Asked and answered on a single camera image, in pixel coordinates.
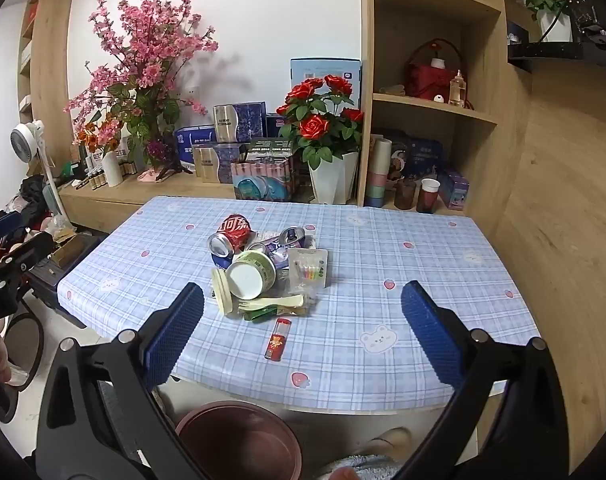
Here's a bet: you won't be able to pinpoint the small red tube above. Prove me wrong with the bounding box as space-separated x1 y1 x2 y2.
264 317 290 361

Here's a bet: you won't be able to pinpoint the orange flowers in white vase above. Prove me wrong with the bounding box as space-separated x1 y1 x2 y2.
76 115 125 188

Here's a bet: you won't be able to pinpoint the pink artificial blossom branches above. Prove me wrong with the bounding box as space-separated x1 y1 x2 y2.
66 0 219 171

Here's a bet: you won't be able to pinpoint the purple artificial flowers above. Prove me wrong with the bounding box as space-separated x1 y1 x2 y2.
146 140 173 167

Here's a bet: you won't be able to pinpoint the pink dish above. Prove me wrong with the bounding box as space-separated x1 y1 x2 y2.
137 167 194 184

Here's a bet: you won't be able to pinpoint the low wooden cabinet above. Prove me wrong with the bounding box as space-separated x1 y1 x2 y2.
58 175 359 235

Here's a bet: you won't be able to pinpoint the black shelf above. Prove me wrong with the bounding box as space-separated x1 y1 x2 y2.
507 0 606 73

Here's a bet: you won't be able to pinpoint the small blue box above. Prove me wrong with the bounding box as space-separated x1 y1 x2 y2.
265 112 289 138

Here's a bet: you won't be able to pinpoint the crushed purple drink can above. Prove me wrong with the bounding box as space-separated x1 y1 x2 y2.
247 226 318 268

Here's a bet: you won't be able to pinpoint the row of small brown bottles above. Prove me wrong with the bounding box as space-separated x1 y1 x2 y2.
74 160 136 192

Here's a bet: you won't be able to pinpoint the red rose plant white pot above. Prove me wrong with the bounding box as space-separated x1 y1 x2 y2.
275 75 366 206

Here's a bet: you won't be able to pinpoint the person's right leg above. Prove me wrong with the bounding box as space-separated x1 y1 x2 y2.
315 452 409 480

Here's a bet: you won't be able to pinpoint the peach roses in white vase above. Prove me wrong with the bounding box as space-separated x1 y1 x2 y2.
513 0 581 43

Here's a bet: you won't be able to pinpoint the clear packet of cream cutlery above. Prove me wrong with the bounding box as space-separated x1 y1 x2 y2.
235 294 316 318

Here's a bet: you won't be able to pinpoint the clear perfume bottle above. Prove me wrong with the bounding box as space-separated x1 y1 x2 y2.
449 70 468 107

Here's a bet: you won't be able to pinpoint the pink striped bowl set box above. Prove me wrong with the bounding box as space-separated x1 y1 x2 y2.
231 157 297 204

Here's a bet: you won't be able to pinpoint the brown glass cup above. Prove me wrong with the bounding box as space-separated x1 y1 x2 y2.
394 178 417 211

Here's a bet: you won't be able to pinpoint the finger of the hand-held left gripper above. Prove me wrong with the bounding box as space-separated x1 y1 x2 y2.
0 232 55 275
0 212 22 242

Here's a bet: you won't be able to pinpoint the red paper cup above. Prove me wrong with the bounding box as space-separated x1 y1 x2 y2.
416 178 440 214

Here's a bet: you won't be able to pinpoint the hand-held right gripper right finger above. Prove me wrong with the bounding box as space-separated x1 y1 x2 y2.
400 280 568 480

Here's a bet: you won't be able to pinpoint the maroon plastic bin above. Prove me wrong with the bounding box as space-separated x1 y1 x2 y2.
175 400 304 480

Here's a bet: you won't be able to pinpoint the silver and blue gift box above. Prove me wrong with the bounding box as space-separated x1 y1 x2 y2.
192 142 249 184
213 102 266 143

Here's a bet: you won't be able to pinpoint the white standing fan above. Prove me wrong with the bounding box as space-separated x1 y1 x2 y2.
10 120 68 228

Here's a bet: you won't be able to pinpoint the black storage box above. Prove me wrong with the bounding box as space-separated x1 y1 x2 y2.
28 232 109 330

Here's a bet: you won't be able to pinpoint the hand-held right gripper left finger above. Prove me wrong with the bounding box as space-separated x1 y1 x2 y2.
36 282 206 480

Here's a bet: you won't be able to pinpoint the person's foot in slipper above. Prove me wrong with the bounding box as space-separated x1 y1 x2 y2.
353 427 414 461

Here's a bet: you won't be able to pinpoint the dark green box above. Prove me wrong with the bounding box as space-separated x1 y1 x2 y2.
248 137 296 161

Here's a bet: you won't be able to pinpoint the red basket with handle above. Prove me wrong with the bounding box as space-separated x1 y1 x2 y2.
405 39 470 103

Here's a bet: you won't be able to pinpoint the blue tissue box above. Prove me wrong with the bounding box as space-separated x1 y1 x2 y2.
174 125 216 163

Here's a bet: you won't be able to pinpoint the wooden wall shelf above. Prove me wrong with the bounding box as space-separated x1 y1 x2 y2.
16 0 101 171

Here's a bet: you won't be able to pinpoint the cream plastic lid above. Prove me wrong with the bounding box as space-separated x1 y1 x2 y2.
210 267 240 317

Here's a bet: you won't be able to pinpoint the candle blister pack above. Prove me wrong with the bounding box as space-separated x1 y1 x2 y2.
285 247 330 291

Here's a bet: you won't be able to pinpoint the wooden shelf unit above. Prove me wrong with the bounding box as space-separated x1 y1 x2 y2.
358 0 511 216

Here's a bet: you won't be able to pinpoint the crushed red soda can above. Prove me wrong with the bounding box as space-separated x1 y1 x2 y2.
208 214 254 261

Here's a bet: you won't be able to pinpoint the small purple box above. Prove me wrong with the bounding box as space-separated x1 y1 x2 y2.
438 167 470 210

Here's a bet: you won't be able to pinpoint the green paper bowl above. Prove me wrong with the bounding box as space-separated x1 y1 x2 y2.
226 250 278 301

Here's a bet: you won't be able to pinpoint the stack of pastel cups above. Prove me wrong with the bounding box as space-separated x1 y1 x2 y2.
365 137 393 208

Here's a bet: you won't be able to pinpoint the dark blue printed gift box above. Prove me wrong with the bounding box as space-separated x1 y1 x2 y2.
390 135 445 181

